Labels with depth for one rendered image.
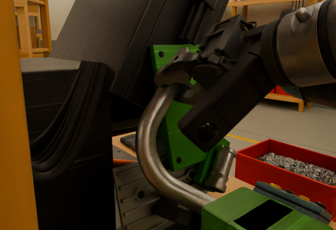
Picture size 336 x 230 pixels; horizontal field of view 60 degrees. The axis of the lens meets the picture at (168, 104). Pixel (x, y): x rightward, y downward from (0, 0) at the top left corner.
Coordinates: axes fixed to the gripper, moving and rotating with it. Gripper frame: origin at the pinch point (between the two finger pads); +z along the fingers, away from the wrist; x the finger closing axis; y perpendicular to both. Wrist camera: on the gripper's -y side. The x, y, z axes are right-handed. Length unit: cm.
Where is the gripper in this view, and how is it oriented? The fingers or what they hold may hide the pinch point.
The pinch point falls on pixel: (166, 90)
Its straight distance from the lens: 44.8
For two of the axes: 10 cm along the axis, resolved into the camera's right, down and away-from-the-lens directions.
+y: 4.3, -8.0, 4.2
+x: -6.7, -6.0, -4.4
